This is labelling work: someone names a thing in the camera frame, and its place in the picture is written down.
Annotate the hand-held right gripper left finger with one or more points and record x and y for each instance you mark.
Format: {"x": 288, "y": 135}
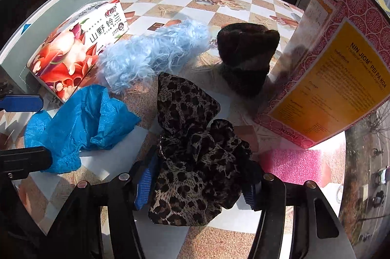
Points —
{"x": 144, "y": 185}

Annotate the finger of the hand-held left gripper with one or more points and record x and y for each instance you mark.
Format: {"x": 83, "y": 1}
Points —
{"x": 21, "y": 103}
{"x": 24, "y": 158}

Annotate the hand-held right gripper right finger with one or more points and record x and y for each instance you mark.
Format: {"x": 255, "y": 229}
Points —
{"x": 250, "y": 196}

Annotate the pink foam sponge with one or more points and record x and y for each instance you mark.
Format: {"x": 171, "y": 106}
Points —
{"x": 292, "y": 164}

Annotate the leopard print scrunchie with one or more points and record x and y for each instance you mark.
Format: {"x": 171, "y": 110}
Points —
{"x": 195, "y": 155}

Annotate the blue plastic shoe cover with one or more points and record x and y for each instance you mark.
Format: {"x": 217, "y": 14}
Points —
{"x": 82, "y": 125}

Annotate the white storage box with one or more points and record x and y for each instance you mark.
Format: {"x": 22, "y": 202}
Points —
{"x": 70, "y": 0}

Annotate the light blue fluffy cloth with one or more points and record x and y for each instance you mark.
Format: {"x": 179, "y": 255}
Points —
{"x": 152, "y": 54}

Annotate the dark brown fuzzy hat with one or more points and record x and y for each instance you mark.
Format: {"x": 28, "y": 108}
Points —
{"x": 246, "y": 60}

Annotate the floral tissue box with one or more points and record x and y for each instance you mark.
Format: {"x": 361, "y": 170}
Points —
{"x": 70, "y": 54}

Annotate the pink and yellow medicine box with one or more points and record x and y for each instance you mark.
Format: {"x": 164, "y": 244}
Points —
{"x": 335, "y": 70}

